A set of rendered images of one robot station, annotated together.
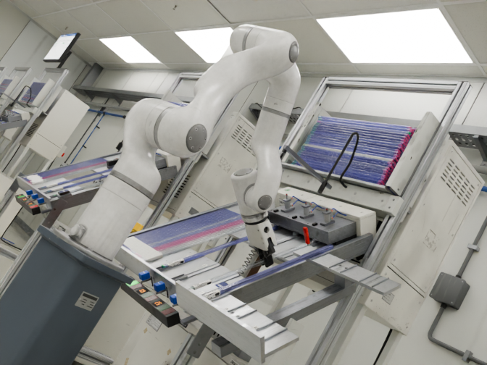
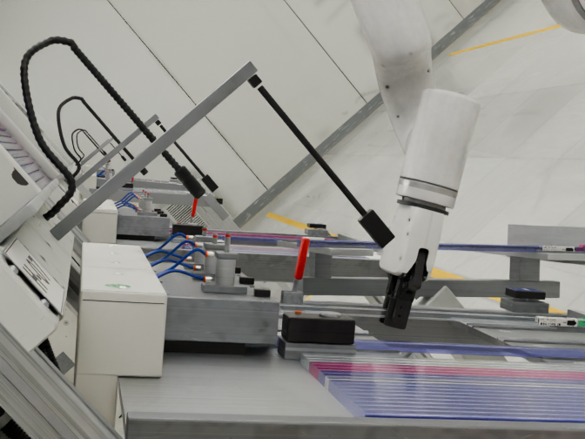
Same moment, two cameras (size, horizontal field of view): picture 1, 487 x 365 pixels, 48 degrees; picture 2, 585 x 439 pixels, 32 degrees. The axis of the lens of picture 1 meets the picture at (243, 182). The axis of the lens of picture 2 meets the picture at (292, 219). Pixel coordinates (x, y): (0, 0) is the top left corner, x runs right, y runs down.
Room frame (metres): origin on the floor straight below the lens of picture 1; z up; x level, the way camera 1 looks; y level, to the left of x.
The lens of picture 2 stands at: (3.02, 0.44, 1.39)
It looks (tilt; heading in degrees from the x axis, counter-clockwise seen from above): 10 degrees down; 209
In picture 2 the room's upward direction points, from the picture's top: 40 degrees counter-clockwise
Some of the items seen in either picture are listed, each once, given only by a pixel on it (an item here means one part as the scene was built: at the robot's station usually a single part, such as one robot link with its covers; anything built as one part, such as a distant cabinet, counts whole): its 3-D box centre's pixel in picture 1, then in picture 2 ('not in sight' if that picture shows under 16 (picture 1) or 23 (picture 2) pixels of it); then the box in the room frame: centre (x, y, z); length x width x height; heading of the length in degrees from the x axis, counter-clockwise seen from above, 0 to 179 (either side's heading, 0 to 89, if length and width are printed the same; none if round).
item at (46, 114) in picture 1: (14, 145); not in sight; (6.08, 2.34, 0.95); 1.36 x 0.82 x 1.90; 125
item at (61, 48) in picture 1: (64, 51); not in sight; (6.00, 2.46, 2.10); 0.58 x 0.14 x 0.41; 35
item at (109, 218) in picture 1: (109, 219); not in sight; (1.36, 0.23, 0.79); 0.19 x 0.19 x 0.18
